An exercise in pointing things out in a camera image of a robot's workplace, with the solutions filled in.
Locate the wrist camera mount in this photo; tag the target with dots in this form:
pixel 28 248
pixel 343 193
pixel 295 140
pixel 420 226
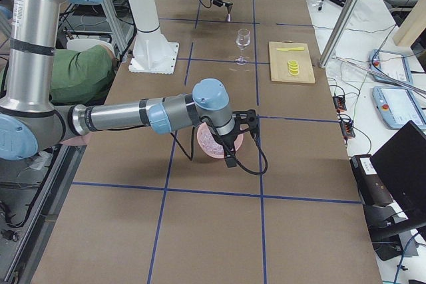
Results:
pixel 246 121

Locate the teach pendant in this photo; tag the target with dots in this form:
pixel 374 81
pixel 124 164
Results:
pixel 392 64
pixel 397 106

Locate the person in green shirt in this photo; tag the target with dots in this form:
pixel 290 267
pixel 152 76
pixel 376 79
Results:
pixel 44 88

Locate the near teach pendant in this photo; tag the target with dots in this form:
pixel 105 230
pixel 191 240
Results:
pixel 397 106

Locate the black laptop monitor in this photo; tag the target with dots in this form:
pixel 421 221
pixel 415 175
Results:
pixel 400 164

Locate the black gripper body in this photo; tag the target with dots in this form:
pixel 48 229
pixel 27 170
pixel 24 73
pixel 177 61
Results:
pixel 227 140

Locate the black box device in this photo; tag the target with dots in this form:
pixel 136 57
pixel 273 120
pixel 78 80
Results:
pixel 370 186

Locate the pink bowl with ice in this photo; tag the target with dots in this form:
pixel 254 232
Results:
pixel 207 143

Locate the yellow plastic knife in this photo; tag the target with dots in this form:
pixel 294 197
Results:
pixel 286 49

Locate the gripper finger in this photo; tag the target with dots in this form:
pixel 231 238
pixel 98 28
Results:
pixel 220 3

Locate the bamboo cutting board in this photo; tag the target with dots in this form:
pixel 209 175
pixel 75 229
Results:
pixel 279 63

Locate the metal rod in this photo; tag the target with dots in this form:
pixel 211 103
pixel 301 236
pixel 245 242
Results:
pixel 386 77

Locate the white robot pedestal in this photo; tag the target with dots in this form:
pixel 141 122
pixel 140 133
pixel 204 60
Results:
pixel 152 52

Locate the far teach pendant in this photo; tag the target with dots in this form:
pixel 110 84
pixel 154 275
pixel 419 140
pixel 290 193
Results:
pixel 392 64

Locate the aluminium frame post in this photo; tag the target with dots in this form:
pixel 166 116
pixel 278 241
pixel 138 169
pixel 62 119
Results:
pixel 337 32

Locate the steel jigger cup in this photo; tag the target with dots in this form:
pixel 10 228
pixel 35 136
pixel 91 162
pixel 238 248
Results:
pixel 229 12

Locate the clear wine glass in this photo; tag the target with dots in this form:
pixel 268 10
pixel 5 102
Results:
pixel 243 40

